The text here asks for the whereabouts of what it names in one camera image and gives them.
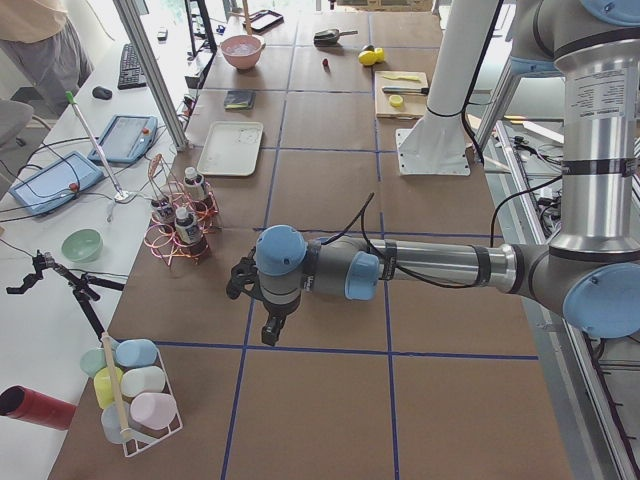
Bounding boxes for green plastic cup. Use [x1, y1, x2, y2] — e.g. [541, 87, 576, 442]
[79, 347, 107, 378]

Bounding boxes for white plastic cup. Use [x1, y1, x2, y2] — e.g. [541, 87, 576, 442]
[121, 365, 166, 398]

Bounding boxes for drink bottle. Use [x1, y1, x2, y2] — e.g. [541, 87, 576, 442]
[184, 167, 208, 211]
[150, 196, 175, 225]
[175, 207, 209, 256]

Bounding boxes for grey folded cloth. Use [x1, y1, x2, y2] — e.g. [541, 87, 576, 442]
[223, 90, 256, 111]

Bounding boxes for yellow lemon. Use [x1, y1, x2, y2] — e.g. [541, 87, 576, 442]
[374, 47, 386, 63]
[358, 50, 378, 67]

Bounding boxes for aluminium frame post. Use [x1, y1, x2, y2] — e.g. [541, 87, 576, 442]
[113, 0, 189, 152]

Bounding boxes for pink ice bowl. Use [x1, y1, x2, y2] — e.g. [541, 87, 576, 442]
[220, 35, 266, 70]

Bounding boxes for yellow lemon upper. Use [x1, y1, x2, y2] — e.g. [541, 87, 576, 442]
[374, 47, 386, 63]

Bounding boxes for black keyboard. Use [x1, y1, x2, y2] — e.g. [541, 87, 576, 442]
[117, 43, 147, 90]

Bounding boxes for yellow lemon lower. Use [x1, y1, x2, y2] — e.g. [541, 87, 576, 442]
[358, 50, 378, 67]

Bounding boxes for drink bottle bottom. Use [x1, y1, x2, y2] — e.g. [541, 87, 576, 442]
[175, 207, 209, 256]

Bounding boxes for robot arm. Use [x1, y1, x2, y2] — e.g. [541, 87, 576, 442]
[226, 1, 639, 345]

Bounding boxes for yellow plastic cup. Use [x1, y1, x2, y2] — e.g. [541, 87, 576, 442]
[93, 367, 115, 410]

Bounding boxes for blue plastic cup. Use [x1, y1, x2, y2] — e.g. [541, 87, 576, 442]
[115, 339, 158, 368]

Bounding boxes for black camera tripod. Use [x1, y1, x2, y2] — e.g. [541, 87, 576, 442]
[5, 251, 126, 344]

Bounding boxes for blue teach pendant far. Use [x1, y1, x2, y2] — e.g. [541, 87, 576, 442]
[97, 115, 158, 165]

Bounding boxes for yellow plastic knife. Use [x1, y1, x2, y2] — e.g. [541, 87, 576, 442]
[382, 75, 422, 83]

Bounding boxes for steel ice scoop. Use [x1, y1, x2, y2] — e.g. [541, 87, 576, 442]
[313, 28, 358, 46]

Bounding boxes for drink bottle right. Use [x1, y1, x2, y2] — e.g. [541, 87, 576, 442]
[150, 196, 175, 225]

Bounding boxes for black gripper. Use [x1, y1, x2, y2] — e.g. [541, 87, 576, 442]
[226, 247, 300, 346]

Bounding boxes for drink bottle left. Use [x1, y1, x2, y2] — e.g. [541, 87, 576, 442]
[184, 167, 208, 211]

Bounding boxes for wooden cutting board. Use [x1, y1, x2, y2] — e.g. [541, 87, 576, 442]
[374, 70, 429, 119]

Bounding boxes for blue teach pendant near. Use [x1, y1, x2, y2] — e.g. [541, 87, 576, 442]
[9, 151, 104, 215]

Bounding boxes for pink plastic cup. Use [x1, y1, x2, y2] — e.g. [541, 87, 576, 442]
[130, 392, 177, 430]

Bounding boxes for red cylinder tube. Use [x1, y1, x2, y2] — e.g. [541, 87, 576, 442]
[1, 385, 76, 430]

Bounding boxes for blue teach pendant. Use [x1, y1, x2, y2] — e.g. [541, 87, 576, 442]
[9, 151, 104, 215]
[97, 115, 158, 165]

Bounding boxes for green bowl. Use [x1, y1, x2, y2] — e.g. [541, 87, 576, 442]
[61, 229, 103, 263]

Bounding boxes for black computer mouse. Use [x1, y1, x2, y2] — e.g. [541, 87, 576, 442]
[92, 86, 113, 100]

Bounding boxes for cream bear tray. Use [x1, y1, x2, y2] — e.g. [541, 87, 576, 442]
[196, 121, 264, 177]

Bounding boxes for white wire cup rack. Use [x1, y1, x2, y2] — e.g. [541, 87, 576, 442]
[93, 333, 183, 458]

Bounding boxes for clear plastic cup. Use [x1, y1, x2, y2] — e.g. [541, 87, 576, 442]
[101, 402, 126, 444]

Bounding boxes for copper wire bottle rack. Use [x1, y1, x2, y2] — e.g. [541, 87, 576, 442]
[144, 154, 219, 265]

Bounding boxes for steel rod black cap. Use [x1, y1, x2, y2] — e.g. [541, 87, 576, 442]
[382, 86, 430, 96]

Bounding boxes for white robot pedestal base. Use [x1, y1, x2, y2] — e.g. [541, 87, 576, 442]
[396, 0, 502, 176]

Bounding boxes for lemon half slice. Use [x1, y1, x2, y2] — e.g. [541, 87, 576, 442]
[388, 94, 404, 108]

